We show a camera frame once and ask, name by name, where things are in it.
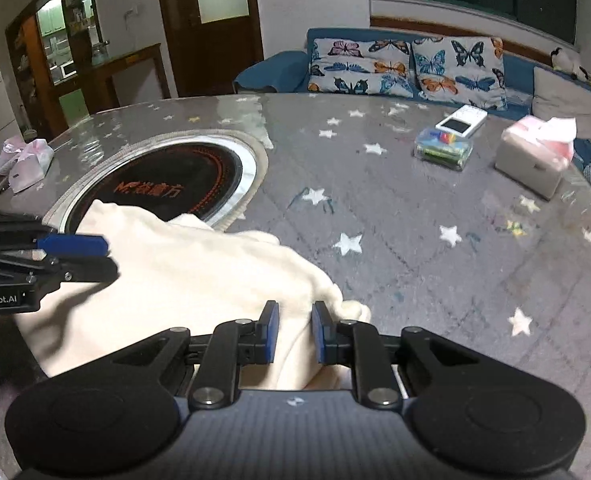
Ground left butterfly print pillow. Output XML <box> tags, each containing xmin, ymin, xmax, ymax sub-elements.
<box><xmin>307</xmin><ymin>38</ymin><xmax>417</xmax><ymax>98</ymax></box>

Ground black white plush toy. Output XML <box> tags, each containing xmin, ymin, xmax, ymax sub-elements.
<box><xmin>550</xmin><ymin>47</ymin><xmax>586</xmax><ymax>81</ymax></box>

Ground white tissue box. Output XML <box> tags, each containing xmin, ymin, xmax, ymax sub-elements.
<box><xmin>494</xmin><ymin>115</ymin><xmax>576</xmax><ymax>200</ymax></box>

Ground dark wooden console table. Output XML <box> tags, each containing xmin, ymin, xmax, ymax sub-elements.
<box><xmin>74</xmin><ymin>42</ymin><xmax>173</xmax><ymax>111</ymax></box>

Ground pink white tissue pack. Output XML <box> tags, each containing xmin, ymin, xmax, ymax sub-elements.
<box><xmin>9</xmin><ymin>139</ymin><xmax>54</xmax><ymax>194</ymax></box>

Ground clear box colourful items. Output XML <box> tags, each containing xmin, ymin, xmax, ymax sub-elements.
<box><xmin>414</xmin><ymin>128</ymin><xmax>473</xmax><ymax>171</ymax></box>

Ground white plastic bag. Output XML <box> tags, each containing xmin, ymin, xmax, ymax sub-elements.
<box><xmin>0</xmin><ymin>134</ymin><xmax>26</xmax><ymax>176</ymax></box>

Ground blue sofa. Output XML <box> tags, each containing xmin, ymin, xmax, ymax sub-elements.
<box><xmin>232</xmin><ymin>27</ymin><xmax>591</xmax><ymax>206</ymax></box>

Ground white microwave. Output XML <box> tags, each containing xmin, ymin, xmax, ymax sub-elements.
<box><xmin>60</xmin><ymin>61</ymin><xmax>76</xmax><ymax>79</ymax></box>

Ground wooden shelf cabinet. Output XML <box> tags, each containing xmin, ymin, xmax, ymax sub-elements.
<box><xmin>6</xmin><ymin>0</ymin><xmax>102</xmax><ymax>139</ymax></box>

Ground white flat device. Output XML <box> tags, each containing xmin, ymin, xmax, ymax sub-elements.
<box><xmin>435</xmin><ymin>105</ymin><xmax>487</xmax><ymax>138</ymax></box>

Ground dark wooden door frame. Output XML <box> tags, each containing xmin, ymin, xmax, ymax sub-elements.
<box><xmin>160</xmin><ymin>0</ymin><xmax>264</xmax><ymax>96</ymax></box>

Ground black round induction cooktop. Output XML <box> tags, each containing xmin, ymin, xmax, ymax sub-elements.
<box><xmin>65</xmin><ymin>143</ymin><xmax>242</xmax><ymax>233</ymax></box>

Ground right butterfly print pillow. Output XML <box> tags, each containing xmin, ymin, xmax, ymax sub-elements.
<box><xmin>413</xmin><ymin>37</ymin><xmax>507</xmax><ymax>110</ymax></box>

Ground cream beige garment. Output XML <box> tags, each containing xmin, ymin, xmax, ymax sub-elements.
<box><xmin>15</xmin><ymin>200</ymin><xmax>371</xmax><ymax>390</ymax></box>

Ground butterfly print pillow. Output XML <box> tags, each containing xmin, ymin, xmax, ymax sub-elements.
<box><xmin>307</xmin><ymin>38</ymin><xmax>417</xmax><ymax>98</ymax></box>
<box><xmin>413</xmin><ymin>37</ymin><xmax>507</xmax><ymax>110</ymax></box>

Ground grey plain cushion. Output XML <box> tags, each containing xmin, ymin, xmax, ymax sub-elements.
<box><xmin>532</xmin><ymin>67</ymin><xmax>591</xmax><ymax>141</ymax></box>

